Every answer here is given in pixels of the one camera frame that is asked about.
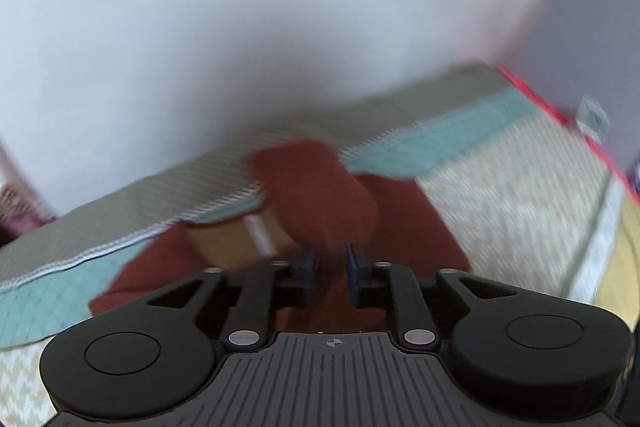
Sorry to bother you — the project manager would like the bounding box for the patterned beige teal quilt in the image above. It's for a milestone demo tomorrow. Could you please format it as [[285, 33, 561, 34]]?
[[1, 65, 639, 426]]

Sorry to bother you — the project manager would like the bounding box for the pink bed sheet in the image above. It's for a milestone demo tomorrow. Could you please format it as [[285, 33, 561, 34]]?
[[495, 66, 639, 204]]

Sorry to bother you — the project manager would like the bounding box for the dark red knit sweater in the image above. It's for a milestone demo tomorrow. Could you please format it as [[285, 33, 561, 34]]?
[[89, 140, 471, 333]]

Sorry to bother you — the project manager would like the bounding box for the pink satin lace curtain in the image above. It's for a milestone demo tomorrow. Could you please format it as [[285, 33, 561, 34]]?
[[0, 146, 55, 244]]

